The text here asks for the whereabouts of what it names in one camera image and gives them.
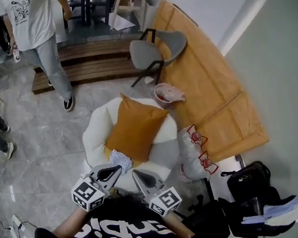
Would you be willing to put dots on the slatted wooden platform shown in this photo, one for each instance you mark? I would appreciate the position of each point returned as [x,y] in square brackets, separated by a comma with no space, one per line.
[99,65]

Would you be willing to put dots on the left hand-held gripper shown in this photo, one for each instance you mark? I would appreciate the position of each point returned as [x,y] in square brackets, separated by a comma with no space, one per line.
[89,194]

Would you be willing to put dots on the white folded garment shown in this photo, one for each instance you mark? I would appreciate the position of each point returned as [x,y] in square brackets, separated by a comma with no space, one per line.
[285,219]

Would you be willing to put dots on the white round armchair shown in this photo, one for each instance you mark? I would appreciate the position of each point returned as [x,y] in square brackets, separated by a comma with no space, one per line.
[163,151]

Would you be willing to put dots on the person's left forearm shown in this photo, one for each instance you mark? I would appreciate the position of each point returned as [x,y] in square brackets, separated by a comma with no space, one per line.
[72,222]

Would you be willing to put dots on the small white bottle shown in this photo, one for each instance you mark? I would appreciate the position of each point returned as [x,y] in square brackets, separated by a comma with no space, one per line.
[16,54]

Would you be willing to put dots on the large brown cardboard sheet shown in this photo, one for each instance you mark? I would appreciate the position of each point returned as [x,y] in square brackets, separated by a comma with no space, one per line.
[195,56]

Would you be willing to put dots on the lilac folded garment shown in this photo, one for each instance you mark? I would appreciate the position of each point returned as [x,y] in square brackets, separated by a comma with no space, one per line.
[278,209]

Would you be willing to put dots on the dark blue wooden chair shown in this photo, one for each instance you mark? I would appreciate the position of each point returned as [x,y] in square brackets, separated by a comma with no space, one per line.
[87,10]

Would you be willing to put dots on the black office chair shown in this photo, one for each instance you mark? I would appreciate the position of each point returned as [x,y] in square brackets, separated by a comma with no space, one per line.
[207,221]

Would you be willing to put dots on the small brown cardboard sheet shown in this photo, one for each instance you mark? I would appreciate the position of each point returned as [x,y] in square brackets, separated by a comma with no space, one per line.
[234,132]

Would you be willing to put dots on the person's right forearm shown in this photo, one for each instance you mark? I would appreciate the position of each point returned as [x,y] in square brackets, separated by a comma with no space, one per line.
[178,225]

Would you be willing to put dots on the grey shell chair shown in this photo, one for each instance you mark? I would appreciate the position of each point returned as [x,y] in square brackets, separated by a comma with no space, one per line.
[146,52]

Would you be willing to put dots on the clear plastic water jug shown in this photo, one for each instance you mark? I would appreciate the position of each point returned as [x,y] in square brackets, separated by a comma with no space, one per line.
[188,143]

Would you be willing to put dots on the orange square cushion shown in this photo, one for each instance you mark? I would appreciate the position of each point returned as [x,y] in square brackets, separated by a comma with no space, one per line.
[136,125]

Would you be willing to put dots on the white power strip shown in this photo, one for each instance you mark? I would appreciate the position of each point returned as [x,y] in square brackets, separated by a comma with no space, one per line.
[18,231]

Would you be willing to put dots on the blue checked cloth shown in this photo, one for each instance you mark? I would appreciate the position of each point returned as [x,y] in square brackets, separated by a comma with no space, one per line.
[120,159]

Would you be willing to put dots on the black shoulder bag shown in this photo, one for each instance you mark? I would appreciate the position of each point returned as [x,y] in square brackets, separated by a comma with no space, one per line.
[248,179]

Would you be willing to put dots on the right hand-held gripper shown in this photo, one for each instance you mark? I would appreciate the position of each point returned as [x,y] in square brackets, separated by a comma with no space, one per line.
[165,201]

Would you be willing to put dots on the orange seat pad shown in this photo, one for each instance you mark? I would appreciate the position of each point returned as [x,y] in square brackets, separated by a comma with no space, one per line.
[109,153]

